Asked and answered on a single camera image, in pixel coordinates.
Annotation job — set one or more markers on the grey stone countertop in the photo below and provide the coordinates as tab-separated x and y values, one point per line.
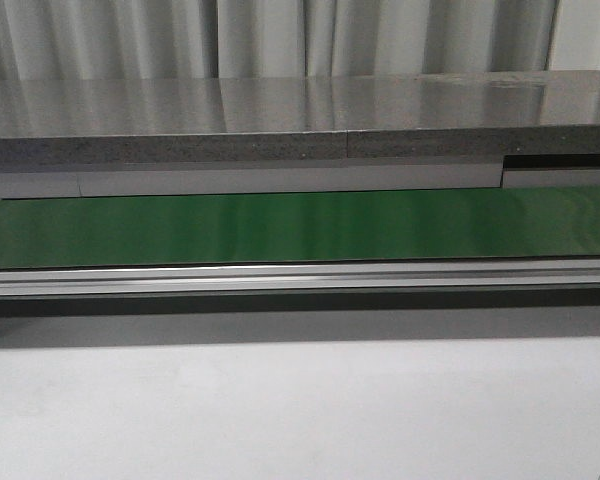
76	123

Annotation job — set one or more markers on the grey cabinet front panel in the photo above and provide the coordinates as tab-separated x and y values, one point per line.
275	176

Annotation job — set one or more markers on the green conveyor belt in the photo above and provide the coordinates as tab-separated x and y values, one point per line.
299	227

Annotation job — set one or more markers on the white pleated curtain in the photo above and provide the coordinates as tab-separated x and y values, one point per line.
231	39

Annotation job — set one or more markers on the aluminium conveyor frame rail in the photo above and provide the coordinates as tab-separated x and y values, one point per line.
292	277

